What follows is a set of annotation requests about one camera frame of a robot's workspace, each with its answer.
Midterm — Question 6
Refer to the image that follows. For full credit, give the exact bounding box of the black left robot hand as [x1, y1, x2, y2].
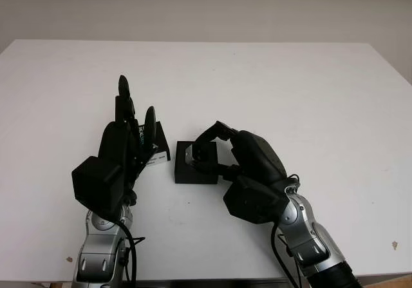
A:
[96, 74, 158, 208]

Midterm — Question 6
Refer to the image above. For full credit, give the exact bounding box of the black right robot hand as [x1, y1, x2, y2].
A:
[189, 120, 290, 189]

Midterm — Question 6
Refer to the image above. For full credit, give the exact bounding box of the black RealSense box lid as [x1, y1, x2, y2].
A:
[136, 120, 171, 168]

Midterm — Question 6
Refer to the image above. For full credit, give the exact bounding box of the small silver depth camera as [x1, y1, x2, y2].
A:
[185, 142, 207, 169]

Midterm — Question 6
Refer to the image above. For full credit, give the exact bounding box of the black box base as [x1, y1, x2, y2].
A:
[174, 140, 220, 186]

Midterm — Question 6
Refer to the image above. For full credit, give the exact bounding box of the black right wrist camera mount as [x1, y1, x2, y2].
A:
[222, 175, 290, 227]

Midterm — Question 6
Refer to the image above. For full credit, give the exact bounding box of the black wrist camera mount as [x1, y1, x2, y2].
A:
[222, 175, 290, 227]
[71, 155, 126, 220]

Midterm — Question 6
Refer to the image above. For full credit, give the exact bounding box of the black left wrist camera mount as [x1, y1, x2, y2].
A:
[71, 155, 126, 220]

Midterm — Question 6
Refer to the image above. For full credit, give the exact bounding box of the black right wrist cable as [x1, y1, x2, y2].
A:
[270, 173, 302, 288]

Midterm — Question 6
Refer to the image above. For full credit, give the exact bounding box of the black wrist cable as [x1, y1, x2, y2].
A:
[110, 218, 146, 285]
[270, 173, 302, 288]

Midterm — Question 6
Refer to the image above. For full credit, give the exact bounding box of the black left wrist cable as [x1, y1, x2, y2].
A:
[110, 218, 146, 285]

